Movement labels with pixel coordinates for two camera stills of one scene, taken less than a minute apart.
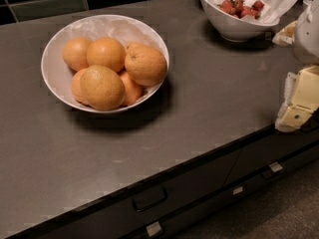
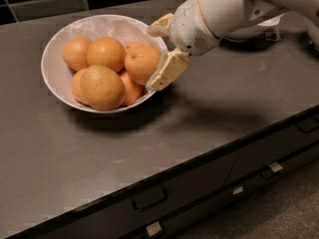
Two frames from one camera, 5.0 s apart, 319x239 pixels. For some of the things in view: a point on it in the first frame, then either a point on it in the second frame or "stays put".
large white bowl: [57, 75] stays put
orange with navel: [145, 65] stays put
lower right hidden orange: [134, 91] stays put
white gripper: [307, 34] -> [187, 27]
